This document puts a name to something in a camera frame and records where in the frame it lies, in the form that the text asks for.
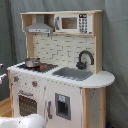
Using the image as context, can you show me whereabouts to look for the grey toy ice dispenser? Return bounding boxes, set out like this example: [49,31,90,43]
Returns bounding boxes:
[55,93,71,120]

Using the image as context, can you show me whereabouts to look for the red right oven knob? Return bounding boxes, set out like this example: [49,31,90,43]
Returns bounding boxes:
[32,81,38,87]

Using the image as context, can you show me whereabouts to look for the grey range hood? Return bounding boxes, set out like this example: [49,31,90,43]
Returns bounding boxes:
[25,15,53,34]

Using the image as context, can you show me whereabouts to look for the grey toy sink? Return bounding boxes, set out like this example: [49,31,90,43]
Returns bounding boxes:
[53,67,92,81]

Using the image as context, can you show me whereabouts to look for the black toy faucet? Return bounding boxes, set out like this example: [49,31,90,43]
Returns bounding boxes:
[76,50,94,70]

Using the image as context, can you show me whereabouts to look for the red oven knob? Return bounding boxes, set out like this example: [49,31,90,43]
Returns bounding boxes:
[32,81,38,87]
[13,76,19,82]

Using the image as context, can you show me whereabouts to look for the silver toy pot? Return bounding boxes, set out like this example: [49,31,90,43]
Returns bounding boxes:
[25,57,40,68]

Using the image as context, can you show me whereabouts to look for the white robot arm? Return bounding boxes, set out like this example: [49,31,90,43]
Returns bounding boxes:
[0,63,46,128]

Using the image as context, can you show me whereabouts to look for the grey cupboard door handle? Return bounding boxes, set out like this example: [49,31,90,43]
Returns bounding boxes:
[47,101,52,119]

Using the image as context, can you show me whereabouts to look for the wooden toy kitchen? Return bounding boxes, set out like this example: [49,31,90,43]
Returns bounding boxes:
[6,9,116,128]

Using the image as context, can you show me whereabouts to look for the black toy stovetop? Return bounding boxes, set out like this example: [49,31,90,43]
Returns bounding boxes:
[20,63,56,73]

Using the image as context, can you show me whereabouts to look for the toy microwave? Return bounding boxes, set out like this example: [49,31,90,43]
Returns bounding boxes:
[55,14,93,34]

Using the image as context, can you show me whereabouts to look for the red left oven knob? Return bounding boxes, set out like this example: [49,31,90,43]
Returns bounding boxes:
[13,76,19,82]

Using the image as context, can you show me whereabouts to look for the toy oven door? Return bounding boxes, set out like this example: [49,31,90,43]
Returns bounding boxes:
[18,90,37,116]

